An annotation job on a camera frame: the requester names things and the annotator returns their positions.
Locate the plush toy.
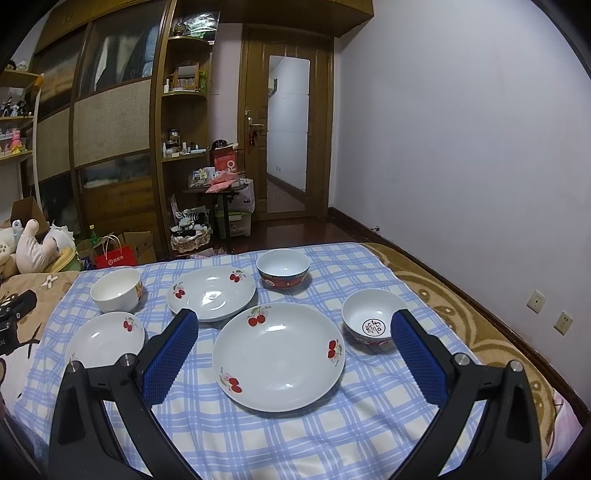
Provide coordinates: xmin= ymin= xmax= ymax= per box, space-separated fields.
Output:
xmin=1 ymin=219 xmax=76 ymax=280

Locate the brown patterned blanket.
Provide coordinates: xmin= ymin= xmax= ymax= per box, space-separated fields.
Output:
xmin=365 ymin=243 xmax=580 ymax=462

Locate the cardboard box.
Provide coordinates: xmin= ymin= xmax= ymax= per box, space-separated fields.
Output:
xmin=118 ymin=231 xmax=157 ymax=265

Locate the wooden door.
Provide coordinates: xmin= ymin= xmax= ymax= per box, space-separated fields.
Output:
xmin=238 ymin=25 xmax=334 ymax=220

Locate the red paper bag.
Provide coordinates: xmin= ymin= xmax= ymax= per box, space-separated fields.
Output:
xmin=94 ymin=234 xmax=137 ymax=269

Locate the small cherry plate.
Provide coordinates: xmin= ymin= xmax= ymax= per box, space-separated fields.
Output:
xmin=65 ymin=311 xmax=146 ymax=368

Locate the bowl with red seal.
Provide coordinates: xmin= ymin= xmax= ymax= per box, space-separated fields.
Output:
xmin=342 ymin=289 xmax=408 ymax=346

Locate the white wall socket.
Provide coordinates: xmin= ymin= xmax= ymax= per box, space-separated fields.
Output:
xmin=554 ymin=312 xmax=573 ymax=335
xmin=527 ymin=290 xmax=546 ymax=314

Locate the large cherry plate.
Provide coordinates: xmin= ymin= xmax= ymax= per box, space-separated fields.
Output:
xmin=212 ymin=303 xmax=346 ymax=413

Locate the plain white bowl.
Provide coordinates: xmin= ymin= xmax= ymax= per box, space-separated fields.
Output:
xmin=90 ymin=268 xmax=143 ymax=313

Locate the wooden wardrobe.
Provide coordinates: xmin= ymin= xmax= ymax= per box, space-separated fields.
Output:
xmin=32 ymin=1 xmax=219 ymax=259

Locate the wicker basket with items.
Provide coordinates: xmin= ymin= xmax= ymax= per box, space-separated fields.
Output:
xmin=170 ymin=206 xmax=212 ymax=254

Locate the medium cherry plate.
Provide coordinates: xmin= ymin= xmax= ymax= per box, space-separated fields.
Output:
xmin=166 ymin=266 xmax=256 ymax=323

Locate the red patterned bowl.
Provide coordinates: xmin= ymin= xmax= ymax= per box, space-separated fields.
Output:
xmin=256 ymin=248 xmax=311 ymax=290

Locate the small black side table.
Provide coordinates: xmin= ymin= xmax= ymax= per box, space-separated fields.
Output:
xmin=183 ymin=178 xmax=256 ymax=240

